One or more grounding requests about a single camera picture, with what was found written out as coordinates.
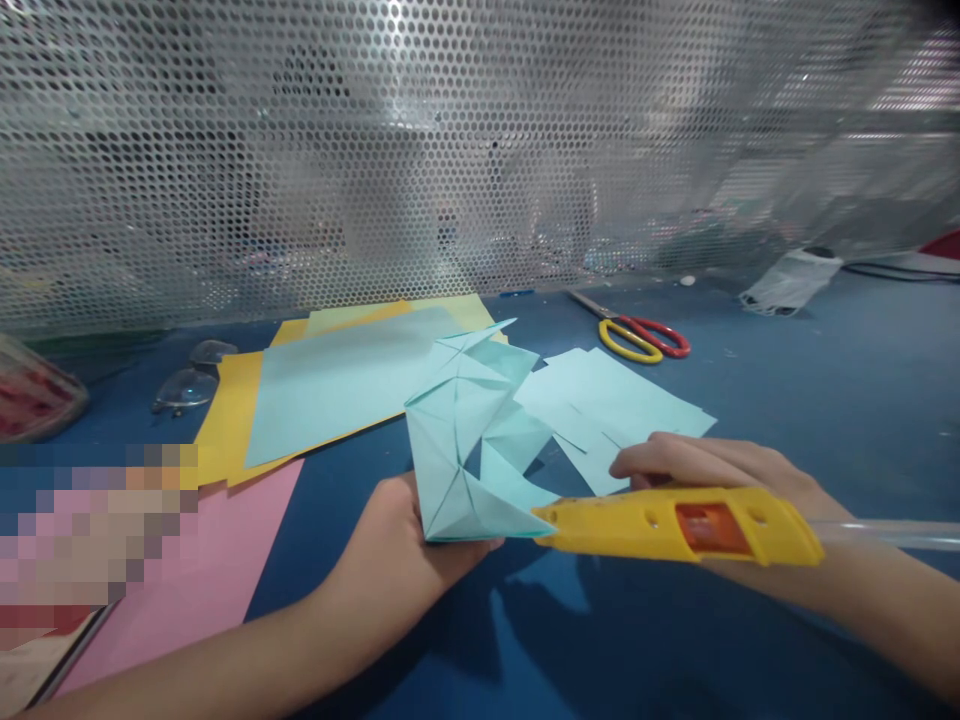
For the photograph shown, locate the person's right hand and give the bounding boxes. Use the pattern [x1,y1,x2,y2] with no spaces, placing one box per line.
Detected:
[608,431,819,505]

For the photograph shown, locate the person's left hand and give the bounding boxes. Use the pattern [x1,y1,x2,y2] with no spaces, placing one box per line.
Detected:
[328,472,506,613]

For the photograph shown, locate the person's left thumb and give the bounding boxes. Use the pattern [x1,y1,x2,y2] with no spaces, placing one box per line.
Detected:
[372,472,421,526]

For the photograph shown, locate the person's left fingers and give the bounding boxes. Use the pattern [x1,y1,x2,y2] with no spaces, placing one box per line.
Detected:
[424,534,506,575]

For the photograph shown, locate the person's right fingers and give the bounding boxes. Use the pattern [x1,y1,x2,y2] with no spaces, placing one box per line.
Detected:
[608,437,680,497]

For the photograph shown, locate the yellow glue gun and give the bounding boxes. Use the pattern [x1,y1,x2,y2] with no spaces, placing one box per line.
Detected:
[530,485,826,568]

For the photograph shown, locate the light blue paper model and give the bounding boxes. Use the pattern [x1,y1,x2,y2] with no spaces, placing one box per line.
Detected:
[403,317,561,545]

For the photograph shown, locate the cut light blue paper piece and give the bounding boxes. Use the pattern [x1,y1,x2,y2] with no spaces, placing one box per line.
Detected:
[512,346,720,499]

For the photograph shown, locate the light blue paper sheet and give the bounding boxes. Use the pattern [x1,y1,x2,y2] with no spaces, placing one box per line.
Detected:
[243,305,468,471]

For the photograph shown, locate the red and yellow scissors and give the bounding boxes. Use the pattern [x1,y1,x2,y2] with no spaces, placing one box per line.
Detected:
[566,288,693,367]

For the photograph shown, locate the orange yellow paper sheet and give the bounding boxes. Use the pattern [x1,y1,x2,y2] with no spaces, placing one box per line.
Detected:
[192,299,415,490]

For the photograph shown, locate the pale yellow paper sheet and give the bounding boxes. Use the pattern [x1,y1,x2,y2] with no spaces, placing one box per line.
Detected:
[305,293,497,340]

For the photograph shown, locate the pink paper sheet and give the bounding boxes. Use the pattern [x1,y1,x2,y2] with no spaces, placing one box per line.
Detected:
[50,457,307,700]

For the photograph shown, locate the clear eyeglasses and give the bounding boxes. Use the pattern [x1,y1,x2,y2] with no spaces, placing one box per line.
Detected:
[151,338,241,418]

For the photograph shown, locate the clear glue stick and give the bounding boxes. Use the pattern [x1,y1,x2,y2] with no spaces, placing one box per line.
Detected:
[812,518,960,555]

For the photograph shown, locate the perforated metal screen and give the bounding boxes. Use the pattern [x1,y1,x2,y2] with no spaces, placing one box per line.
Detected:
[0,0,960,340]

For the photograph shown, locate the clear container with red contents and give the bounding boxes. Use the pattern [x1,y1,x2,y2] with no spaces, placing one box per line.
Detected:
[0,332,92,445]

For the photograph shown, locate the brown board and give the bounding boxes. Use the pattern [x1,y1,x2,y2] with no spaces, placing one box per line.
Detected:
[0,603,115,715]

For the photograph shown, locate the black cable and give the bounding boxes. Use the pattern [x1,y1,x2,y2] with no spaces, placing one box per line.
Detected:
[839,259,960,286]

